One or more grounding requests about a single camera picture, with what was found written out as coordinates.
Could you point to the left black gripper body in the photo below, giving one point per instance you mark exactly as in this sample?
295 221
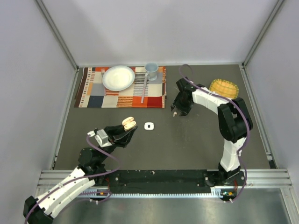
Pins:
112 140

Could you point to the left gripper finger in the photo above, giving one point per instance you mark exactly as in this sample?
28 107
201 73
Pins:
124 141
113 131

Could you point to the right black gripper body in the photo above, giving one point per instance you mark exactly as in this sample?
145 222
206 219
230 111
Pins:
181 104

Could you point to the pink earbud case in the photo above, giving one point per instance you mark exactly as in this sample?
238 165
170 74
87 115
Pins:
129 123

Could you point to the white earbud case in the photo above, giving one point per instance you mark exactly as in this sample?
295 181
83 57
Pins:
149 126

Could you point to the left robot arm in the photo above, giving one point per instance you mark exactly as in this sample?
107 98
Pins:
89 172

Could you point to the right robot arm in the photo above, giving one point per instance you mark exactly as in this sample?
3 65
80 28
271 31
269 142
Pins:
234 122

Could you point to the patchwork placemat cloth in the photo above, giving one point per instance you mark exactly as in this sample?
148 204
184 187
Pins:
92 93

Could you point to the yellow woven basket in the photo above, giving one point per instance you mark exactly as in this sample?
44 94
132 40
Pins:
224 88

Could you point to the light blue cup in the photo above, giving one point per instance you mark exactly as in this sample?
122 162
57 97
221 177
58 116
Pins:
151 70

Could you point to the white plate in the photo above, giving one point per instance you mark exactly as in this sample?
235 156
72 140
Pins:
118 78

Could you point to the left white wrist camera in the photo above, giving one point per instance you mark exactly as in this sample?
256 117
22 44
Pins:
100 136

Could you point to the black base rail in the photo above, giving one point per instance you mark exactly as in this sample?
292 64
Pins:
170 181

